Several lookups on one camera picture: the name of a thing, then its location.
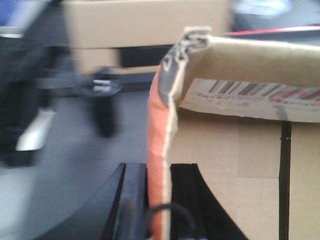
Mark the red printed cardboard box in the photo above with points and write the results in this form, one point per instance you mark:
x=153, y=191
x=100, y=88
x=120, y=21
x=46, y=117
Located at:
x=245, y=108

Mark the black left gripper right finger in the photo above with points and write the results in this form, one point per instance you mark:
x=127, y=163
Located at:
x=190, y=190

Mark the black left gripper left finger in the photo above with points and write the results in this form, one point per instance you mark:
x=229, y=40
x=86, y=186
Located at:
x=127, y=212

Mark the tan Ecoflow cardboard box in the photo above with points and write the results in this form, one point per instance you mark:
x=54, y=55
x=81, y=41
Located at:
x=133, y=35

